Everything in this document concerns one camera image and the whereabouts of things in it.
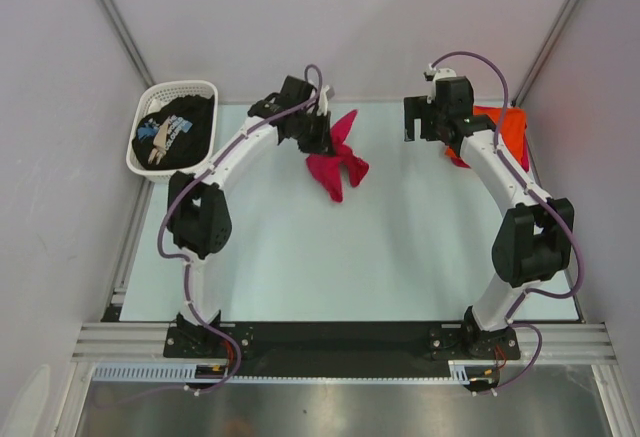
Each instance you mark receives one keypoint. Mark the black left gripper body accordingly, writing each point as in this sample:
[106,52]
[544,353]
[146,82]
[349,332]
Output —
[310,124]

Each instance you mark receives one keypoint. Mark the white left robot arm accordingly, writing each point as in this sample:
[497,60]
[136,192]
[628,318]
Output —
[197,223]

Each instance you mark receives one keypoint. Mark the white plastic laundry basket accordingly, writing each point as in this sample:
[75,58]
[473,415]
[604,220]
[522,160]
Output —
[151,101]

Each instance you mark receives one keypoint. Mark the folded orange t shirt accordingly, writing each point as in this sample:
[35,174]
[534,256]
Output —
[512,131]

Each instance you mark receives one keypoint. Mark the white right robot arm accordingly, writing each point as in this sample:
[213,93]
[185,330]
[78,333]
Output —
[531,245]

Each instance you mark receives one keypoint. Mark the aluminium frame rail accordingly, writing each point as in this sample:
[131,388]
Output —
[572,343]

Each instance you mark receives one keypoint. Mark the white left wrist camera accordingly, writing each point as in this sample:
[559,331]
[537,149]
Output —
[324,95]

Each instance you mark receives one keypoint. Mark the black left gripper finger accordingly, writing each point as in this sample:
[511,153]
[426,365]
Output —
[326,144]
[306,145]

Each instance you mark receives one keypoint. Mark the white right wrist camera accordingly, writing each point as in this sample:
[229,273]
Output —
[434,73]

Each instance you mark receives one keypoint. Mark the grey slotted cable duct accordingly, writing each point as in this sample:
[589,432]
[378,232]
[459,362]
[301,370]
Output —
[158,372]

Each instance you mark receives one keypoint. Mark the black printed t shirt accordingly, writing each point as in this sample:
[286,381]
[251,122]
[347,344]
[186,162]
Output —
[176,136]

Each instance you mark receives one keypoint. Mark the red polo shirt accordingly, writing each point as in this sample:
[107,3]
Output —
[327,170]

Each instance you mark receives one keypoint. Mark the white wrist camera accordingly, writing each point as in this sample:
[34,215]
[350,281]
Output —
[434,73]
[324,95]

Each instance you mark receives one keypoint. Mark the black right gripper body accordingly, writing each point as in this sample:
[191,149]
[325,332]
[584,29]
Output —
[432,117]

